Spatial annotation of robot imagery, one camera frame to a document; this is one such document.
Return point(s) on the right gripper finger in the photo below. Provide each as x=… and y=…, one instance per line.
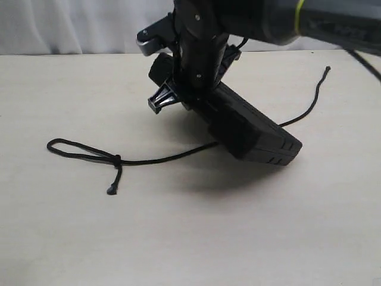
x=165, y=95

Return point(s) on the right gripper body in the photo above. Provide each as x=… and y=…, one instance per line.
x=202, y=43

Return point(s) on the black plastic carrying case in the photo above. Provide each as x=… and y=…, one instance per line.
x=244, y=131

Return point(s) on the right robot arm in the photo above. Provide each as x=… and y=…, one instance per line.
x=352, y=25

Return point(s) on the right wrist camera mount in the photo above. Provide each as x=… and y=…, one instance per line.
x=158, y=36

